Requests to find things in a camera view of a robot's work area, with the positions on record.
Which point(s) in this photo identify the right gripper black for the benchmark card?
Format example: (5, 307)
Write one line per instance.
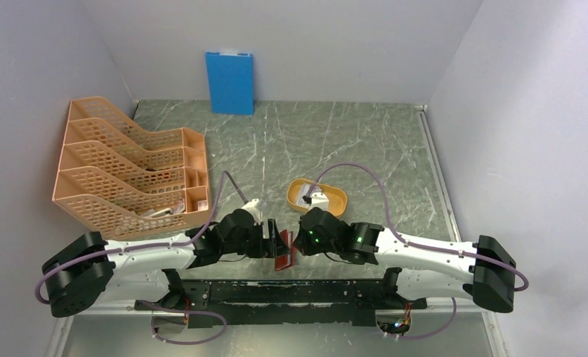
(302, 243)

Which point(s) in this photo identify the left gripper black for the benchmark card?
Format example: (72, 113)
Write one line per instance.
(272, 246)

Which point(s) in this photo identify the red leather card holder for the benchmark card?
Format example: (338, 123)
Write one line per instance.
(285, 250)

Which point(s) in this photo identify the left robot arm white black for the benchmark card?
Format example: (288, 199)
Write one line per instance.
(93, 270)

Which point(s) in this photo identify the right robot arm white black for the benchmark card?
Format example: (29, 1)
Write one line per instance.
(482, 271)

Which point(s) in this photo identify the silver VIP credit card stack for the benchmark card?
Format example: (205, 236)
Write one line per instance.
(302, 192)

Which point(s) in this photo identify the yellow oval tray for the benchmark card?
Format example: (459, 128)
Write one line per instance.
(338, 198)

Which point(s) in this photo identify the orange mesh file organizer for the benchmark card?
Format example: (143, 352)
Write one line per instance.
(126, 182)

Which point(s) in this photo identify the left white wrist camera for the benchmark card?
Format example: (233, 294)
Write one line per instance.
(255, 207)

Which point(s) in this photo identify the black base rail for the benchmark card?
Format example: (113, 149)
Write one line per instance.
(255, 302)

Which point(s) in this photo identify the aluminium frame rail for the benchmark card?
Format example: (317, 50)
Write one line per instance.
(448, 213)

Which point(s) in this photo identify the blue folder against wall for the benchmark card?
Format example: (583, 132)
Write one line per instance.
(230, 82)

